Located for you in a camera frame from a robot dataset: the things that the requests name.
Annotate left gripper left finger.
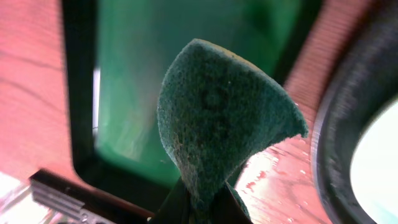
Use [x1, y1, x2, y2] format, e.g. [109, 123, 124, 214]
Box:
[148, 178, 190, 224]

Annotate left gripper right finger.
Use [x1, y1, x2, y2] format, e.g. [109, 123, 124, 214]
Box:
[214, 182, 252, 224]

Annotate dark green sponge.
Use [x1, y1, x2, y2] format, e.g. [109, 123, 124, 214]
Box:
[157, 39, 308, 223]

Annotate mint plate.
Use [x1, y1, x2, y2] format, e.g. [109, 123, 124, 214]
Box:
[350, 100, 397, 224]

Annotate green rectangular water tray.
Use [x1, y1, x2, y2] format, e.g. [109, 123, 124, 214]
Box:
[60, 0, 322, 212]

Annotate round black tray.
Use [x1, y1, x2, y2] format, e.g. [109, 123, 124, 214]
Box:
[312, 0, 397, 223]

